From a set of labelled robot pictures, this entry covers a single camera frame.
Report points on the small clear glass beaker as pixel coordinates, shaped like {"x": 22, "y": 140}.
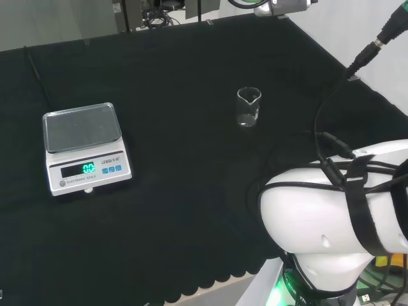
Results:
{"x": 249, "y": 108}

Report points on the black bench cloth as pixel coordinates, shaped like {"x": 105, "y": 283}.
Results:
{"x": 178, "y": 137}

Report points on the white electronic balance steel pan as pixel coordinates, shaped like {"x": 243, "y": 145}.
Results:
{"x": 86, "y": 153}

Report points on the small clear cloth clip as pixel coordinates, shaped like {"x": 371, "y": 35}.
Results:
{"x": 209, "y": 22}

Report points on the dark panel on pole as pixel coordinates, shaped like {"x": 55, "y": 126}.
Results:
{"x": 204, "y": 8}

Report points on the yellow stop button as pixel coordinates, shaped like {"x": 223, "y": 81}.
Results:
{"x": 382, "y": 263}

